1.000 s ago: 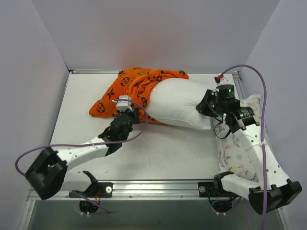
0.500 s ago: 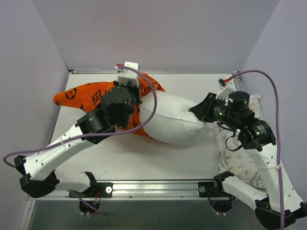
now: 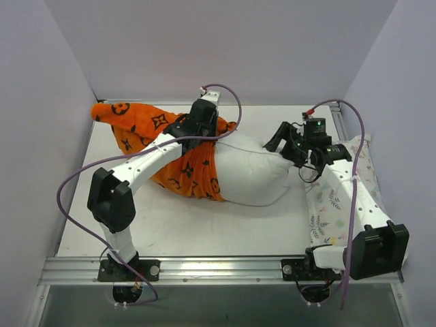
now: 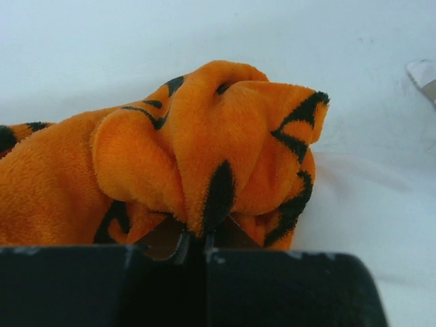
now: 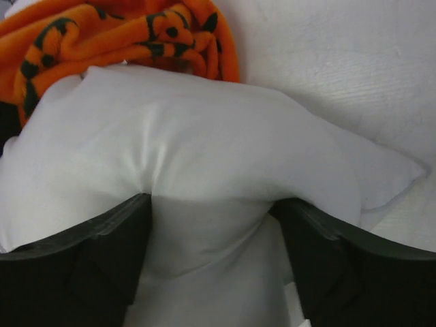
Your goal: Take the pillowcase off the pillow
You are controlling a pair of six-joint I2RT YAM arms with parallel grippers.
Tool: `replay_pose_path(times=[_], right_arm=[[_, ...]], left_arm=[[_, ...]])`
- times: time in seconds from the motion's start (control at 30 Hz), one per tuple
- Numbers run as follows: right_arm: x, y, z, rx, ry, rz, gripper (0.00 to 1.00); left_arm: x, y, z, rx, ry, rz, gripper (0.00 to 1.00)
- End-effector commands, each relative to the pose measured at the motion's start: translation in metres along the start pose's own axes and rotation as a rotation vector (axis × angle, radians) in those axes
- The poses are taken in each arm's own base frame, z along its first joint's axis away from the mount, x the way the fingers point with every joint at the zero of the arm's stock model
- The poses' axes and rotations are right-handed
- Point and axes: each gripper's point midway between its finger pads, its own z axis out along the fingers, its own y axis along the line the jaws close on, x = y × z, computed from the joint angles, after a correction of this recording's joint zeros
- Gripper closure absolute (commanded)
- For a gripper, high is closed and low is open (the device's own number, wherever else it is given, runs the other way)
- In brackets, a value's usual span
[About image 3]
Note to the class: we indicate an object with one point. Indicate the aluminium rail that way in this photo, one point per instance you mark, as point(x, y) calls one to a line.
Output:
point(247, 270)
point(336, 112)

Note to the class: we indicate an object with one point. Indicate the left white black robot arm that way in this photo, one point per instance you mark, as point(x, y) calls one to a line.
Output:
point(112, 206)

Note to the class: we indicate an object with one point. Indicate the white animal print pillow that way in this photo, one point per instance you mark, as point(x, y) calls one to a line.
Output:
point(328, 217)

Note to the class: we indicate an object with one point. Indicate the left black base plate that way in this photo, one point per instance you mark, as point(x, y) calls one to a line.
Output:
point(112, 271)

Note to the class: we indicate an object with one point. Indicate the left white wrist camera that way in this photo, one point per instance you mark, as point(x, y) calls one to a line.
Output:
point(211, 96)

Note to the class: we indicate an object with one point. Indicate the orange black patterned pillowcase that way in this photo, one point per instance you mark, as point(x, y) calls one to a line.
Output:
point(153, 155)

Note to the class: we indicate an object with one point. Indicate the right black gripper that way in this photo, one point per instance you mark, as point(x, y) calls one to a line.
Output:
point(289, 143)

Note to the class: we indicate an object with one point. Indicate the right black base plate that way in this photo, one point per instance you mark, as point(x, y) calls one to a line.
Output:
point(299, 270)

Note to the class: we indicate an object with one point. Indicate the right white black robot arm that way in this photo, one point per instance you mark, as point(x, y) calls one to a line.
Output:
point(350, 231)

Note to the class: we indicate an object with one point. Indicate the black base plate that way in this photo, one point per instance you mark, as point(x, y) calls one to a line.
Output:
point(299, 270)
point(112, 271)

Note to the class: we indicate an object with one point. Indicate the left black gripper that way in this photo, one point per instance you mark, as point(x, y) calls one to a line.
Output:
point(207, 111)

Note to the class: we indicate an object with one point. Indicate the right side aluminium rail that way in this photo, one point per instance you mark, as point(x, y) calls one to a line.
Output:
point(336, 112)

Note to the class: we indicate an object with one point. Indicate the front aluminium rail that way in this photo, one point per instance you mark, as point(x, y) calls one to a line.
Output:
point(247, 270)

